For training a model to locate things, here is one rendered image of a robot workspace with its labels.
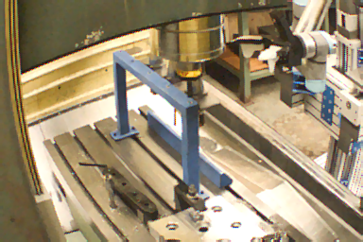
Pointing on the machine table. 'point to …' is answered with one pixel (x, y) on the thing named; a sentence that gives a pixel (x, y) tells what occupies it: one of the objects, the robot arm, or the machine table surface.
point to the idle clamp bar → (132, 196)
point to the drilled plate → (187, 232)
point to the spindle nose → (189, 40)
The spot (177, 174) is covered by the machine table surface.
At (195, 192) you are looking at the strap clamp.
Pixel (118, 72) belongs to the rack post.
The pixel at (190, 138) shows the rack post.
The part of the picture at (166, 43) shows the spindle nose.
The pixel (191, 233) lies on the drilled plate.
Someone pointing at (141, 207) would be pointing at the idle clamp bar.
